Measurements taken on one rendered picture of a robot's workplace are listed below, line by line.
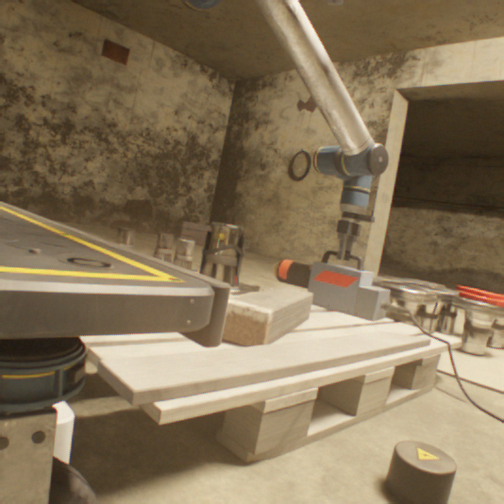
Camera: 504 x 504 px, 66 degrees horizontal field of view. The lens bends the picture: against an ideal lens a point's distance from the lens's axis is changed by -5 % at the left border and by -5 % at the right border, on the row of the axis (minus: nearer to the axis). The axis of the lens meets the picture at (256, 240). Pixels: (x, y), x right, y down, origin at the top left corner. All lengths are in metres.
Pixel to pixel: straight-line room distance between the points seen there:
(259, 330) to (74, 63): 5.71
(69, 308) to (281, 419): 0.58
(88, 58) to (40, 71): 0.71
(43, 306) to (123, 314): 0.05
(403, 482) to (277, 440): 0.22
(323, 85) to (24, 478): 1.16
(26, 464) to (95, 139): 6.04
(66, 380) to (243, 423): 0.47
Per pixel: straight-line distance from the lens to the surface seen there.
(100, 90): 6.41
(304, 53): 1.25
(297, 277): 1.68
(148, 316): 0.26
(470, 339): 2.09
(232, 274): 1.33
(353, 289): 1.55
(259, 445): 0.75
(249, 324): 0.88
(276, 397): 0.73
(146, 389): 0.58
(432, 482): 0.77
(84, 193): 6.24
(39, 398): 0.32
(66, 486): 0.40
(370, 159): 1.37
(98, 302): 0.24
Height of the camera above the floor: 0.40
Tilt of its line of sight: 2 degrees down
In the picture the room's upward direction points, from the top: 10 degrees clockwise
